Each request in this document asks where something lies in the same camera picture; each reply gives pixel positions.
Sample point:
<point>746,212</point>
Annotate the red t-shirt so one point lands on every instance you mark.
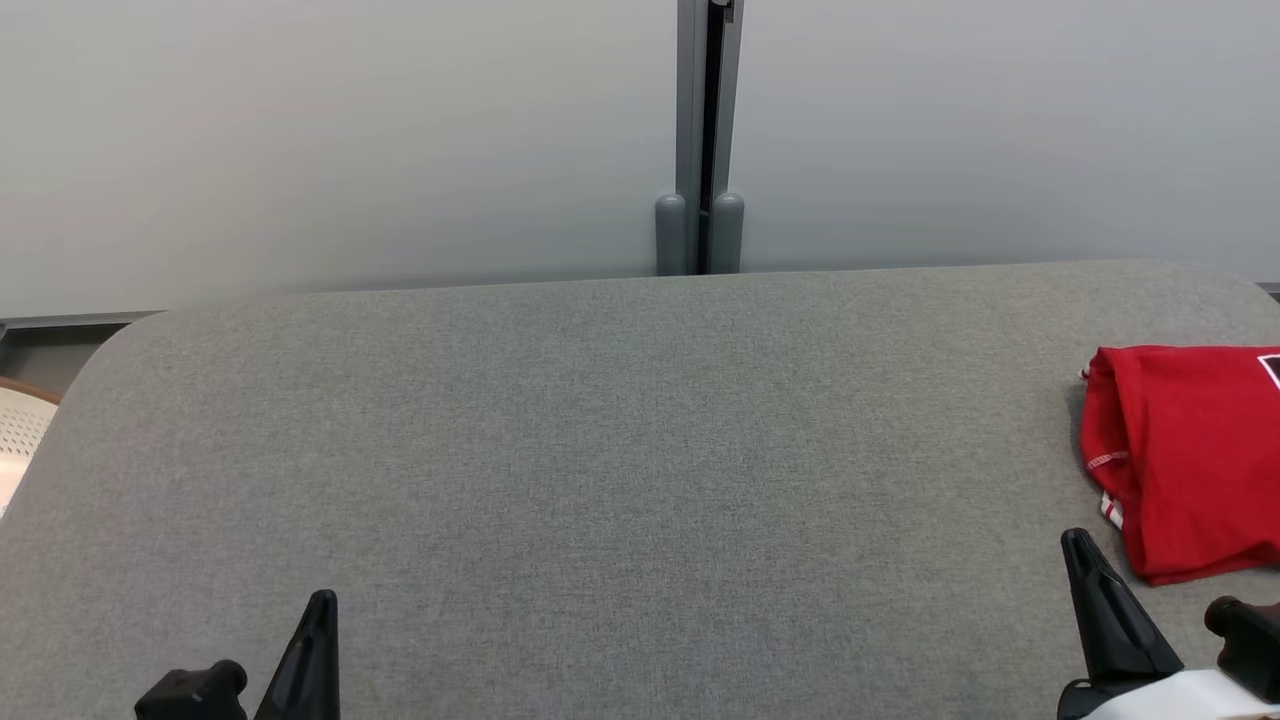
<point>1200,460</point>

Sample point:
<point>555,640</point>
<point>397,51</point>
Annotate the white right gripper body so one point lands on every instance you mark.
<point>1170,700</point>

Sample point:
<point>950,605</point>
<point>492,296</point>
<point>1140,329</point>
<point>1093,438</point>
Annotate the grey double-foot partition post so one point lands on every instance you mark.
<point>690,100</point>

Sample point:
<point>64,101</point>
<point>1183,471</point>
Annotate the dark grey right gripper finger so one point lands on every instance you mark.
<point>1115,620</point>
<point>1255,640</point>

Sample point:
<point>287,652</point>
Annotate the beige perforated laundry basket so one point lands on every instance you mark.
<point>20,440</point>

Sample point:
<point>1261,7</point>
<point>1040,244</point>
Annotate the grey partition base rail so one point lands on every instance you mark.
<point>70,321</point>

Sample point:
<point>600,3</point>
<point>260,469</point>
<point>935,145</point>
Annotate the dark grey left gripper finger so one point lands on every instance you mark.
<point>190,695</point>
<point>310,670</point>

